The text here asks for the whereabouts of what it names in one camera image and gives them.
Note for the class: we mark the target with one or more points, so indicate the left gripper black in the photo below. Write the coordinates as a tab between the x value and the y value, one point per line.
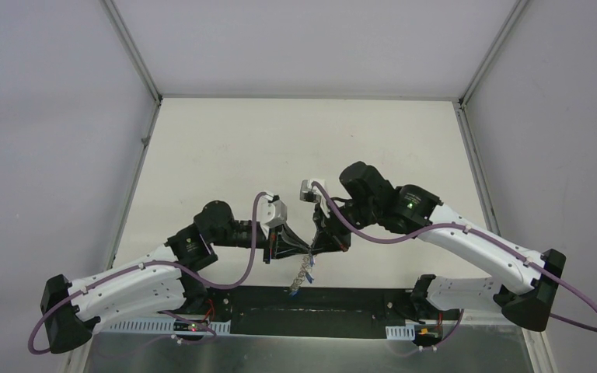
268	244

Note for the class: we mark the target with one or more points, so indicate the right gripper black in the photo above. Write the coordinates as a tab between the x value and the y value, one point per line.
328	236

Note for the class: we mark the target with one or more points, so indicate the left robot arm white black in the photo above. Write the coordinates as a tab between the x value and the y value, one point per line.
165	279

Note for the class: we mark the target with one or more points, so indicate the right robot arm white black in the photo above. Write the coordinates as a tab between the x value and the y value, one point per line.
521	283

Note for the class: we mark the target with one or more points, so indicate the left electronics board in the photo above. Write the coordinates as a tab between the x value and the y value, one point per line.
190	327

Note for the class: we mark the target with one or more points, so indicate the electronics board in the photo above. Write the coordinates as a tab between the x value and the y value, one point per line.
190	327
432	332

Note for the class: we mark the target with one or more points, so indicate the right electronics board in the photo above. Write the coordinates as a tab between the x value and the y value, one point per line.
432	332

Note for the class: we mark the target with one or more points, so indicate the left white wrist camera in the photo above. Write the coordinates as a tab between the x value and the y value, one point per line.
272	211

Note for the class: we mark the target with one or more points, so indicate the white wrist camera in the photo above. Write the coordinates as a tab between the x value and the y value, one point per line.
313	194
272	211

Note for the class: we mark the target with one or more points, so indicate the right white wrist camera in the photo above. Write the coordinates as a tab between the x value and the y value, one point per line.
313	194

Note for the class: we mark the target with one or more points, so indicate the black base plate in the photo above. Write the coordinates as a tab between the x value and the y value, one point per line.
356	313

